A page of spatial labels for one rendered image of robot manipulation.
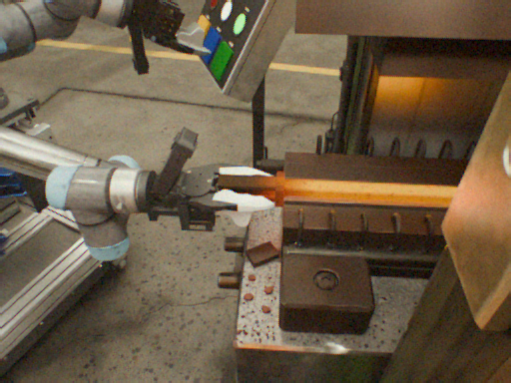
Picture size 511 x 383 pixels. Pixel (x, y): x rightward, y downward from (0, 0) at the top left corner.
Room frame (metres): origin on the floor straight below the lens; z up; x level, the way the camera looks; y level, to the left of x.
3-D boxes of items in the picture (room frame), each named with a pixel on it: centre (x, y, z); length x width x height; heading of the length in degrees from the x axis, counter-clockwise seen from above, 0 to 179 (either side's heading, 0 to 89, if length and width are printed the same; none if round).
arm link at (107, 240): (0.51, 0.28, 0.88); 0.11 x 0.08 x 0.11; 1
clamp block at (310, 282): (0.31, -0.09, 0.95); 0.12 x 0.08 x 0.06; 86
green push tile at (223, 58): (0.92, 0.08, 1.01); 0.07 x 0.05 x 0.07; 21
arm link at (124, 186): (0.49, 0.21, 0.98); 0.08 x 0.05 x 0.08; 176
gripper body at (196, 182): (0.48, 0.12, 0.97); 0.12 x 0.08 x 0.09; 86
